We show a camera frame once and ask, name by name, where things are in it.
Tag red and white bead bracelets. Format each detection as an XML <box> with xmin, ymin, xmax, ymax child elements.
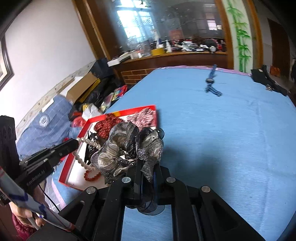
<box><xmin>124</xmin><ymin>108</ymin><xmax>158</xmax><ymax>128</ymax></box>

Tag wood framed wall mirror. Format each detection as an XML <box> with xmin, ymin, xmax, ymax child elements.
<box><xmin>72</xmin><ymin>0</ymin><xmax>234</xmax><ymax>70</ymax></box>

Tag blue strap wristwatch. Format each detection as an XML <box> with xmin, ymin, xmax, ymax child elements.
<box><xmin>204</xmin><ymin>64</ymin><xmax>223</xmax><ymax>97</ymax></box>

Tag grey organza hair scrunchie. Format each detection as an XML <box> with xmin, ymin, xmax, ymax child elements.
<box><xmin>91</xmin><ymin>121</ymin><xmax>166</xmax><ymax>216</ymax></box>

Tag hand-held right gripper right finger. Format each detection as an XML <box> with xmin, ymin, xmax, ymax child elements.
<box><xmin>154</xmin><ymin>166</ymin><xmax>266</xmax><ymax>241</ymax></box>

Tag black cable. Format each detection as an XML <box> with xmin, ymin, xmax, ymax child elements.
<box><xmin>40</xmin><ymin>180</ymin><xmax>61</xmax><ymax>212</ymax></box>

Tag bamboo painting panel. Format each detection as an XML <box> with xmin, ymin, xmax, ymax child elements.
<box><xmin>221</xmin><ymin>0</ymin><xmax>264</xmax><ymax>73</ymax></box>

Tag red plastic bag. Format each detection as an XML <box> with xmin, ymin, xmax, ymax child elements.
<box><xmin>70</xmin><ymin>111</ymin><xmax>89</xmax><ymax>128</ymax></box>

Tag dark framed wall picture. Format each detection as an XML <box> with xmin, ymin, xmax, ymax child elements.
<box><xmin>0</xmin><ymin>34</ymin><xmax>15</xmax><ymax>91</ymax></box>

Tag black bag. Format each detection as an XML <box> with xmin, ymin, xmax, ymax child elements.
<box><xmin>251</xmin><ymin>65</ymin><xmax>289</xmax><ymax>97</ymax></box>

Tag cardboard box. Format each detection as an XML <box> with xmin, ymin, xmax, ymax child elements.
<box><xmin>66</xmin><ymin>72</ymin><xmax>101</xmax><ymax>104</ymax></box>

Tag white flat box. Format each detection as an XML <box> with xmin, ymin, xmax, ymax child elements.
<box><xmin>107</xmin><ymin>54</ymin><xmax>130</xmax><ymax>67</ymax></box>

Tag red jewelry box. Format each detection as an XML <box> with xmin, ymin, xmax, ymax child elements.
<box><xmin>58</xmin><ymin>105</ymin><xmax>158</xmax><ymax>191</ymax></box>

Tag blue tablecloth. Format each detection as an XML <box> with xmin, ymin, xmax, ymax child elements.
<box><xmin>50</xmin><ymin>66</ymin><xmax>296</xmax><ymax>241</ymax></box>

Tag person's left hand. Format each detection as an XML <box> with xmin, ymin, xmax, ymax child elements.
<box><xmin>13</xmin><ymin>204</ymin><xmax>47</xmax><ymax>231</ymax></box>

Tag amber red bead bracelet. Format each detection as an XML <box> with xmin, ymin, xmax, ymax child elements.
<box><xmin>83</xmin><ymin>170</ymin><xmax>102</xmax><ymax>183</ymax></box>

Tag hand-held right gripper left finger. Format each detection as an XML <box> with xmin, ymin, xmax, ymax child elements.
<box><xmin>58</xmin><ymin>160</ymin><xmax>145</xmax><ymax>241</ymax></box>

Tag dark red bead bracelets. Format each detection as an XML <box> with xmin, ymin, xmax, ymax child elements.
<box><xmin>94</xmin><ymin>113</ymin><xmax>123</xmax><ymax>140</ymax></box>

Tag white pearl bracelet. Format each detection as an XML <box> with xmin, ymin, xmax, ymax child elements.
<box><xmin>72</xmin><ymin>137</ymin><xmax>102</xmax><ymax>172</ymax></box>

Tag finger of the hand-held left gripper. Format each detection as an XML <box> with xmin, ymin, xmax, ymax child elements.
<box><xmin>20</xmin><ymin>138</ymin><xmax>80</xmax><ymax>168</ymax></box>

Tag blue striped bag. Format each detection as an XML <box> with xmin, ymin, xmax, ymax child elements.
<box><xmin>16</xmin><ymin>95</ymin><xmax>82</xmax><ymax>161</ymax></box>

